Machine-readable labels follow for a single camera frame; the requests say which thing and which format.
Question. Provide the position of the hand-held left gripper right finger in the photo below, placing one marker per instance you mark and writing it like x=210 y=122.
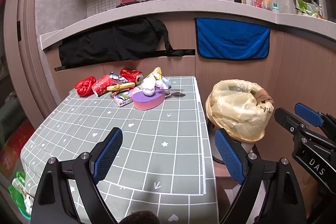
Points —
x=231 y=158

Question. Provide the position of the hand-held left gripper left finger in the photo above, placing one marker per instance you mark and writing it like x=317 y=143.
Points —
x=109 y=153

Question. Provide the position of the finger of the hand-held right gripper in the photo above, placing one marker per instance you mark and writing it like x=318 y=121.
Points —
x=308 y=111
x=288 y=121

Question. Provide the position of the white trash bin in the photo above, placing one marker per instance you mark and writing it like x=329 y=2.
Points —
x=231 y=150

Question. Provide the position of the white blue plastic bag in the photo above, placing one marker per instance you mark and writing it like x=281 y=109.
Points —
x=149 y=87

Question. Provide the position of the yellow foil snack wrapper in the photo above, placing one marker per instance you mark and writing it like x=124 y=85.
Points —
x=155 y=72

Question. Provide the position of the brown printed paper bag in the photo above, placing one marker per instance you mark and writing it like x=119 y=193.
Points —
x=263 y=99

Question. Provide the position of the grey-green grid tablecloth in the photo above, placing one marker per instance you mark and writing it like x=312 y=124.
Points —
x=147 y=140

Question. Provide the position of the white colourful snack packet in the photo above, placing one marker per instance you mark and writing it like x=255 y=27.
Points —
x=124 y=98

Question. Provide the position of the purple pink sponge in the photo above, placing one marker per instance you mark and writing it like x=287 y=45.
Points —
x=148 y=102

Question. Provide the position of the crumpled yellow wrapper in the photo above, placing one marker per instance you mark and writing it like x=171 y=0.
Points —
x=120 y=86

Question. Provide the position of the red paper cup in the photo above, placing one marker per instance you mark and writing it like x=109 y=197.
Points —
x=102 y=85

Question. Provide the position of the red plastic bag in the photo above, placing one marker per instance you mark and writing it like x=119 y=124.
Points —
x=84 y=85

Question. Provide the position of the crumpled silver wrapper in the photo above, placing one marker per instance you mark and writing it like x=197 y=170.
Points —
x=116 y=77

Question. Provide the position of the red drink can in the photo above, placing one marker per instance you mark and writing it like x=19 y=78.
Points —
x=130 y=75

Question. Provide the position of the green white plastic bag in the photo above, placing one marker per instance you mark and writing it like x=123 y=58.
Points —
x=19 y=195

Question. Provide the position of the blue towel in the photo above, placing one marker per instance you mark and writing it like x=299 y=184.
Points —
x=231 y=40

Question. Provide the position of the small teal container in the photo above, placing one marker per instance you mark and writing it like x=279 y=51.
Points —
x=275 y=7

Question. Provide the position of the black cloth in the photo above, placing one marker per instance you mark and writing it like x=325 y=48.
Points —
x=110 y=43

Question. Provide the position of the small yellow jar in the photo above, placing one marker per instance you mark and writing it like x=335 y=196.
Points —
x=267 y=5

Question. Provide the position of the speckled stone counter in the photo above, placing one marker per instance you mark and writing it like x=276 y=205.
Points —
x=162 y=12

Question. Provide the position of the black wall socket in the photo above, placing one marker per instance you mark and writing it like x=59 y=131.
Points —
x=19 y=29

